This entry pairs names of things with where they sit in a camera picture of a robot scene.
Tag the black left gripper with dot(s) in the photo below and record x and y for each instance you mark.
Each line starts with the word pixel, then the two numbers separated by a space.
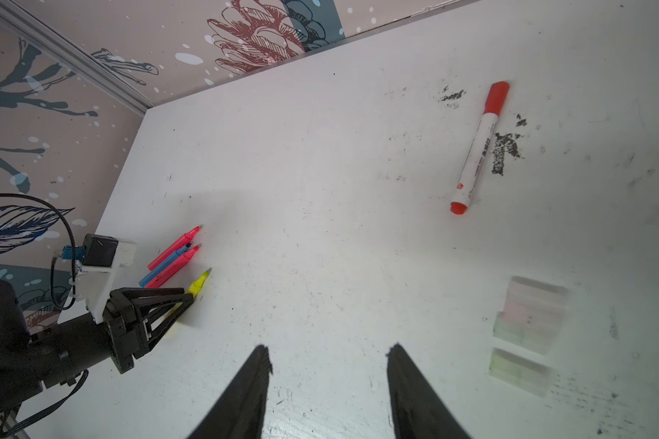
pixel 138 318

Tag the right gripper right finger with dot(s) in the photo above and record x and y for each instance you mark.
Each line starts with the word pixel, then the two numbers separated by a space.
pixel 417 410

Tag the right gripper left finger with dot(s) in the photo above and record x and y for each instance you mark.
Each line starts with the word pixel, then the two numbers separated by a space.
pixel 240 410

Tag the yellow highlighter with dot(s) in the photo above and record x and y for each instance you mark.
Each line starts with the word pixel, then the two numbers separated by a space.
pixel 194 289

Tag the translucent yellow highlighter cap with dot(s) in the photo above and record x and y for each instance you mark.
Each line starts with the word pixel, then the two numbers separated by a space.
pixel 520 372

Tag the red marker cap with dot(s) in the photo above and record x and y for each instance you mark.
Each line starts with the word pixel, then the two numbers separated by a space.
pixel 496 98

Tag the white red whiteboard marker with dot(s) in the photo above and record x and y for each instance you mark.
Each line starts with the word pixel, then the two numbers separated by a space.
pixel 463 195

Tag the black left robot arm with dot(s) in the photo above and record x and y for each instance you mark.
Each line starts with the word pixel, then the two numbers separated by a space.
pixel 59 354

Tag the lower pink highlighter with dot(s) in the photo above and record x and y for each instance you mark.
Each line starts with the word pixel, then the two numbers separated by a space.
pixel 173 268

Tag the pink highlighter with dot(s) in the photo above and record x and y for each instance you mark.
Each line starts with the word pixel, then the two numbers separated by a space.
pixel 173 268
pixel 183 240

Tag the blue highlighter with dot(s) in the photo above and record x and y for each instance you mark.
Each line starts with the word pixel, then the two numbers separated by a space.
pixel 163 265

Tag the upper pink highlighter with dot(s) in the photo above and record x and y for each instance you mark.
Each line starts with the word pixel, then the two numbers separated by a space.
pixel 183 240

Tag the translucent blue highlighter cap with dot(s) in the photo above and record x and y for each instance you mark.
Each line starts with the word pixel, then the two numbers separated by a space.
pixel 534 336

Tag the translucent pink highlighter cap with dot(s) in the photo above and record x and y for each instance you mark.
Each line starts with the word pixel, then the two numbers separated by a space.
pixel 530 301

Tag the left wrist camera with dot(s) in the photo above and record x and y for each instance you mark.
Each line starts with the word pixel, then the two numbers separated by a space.
pixel 103 257

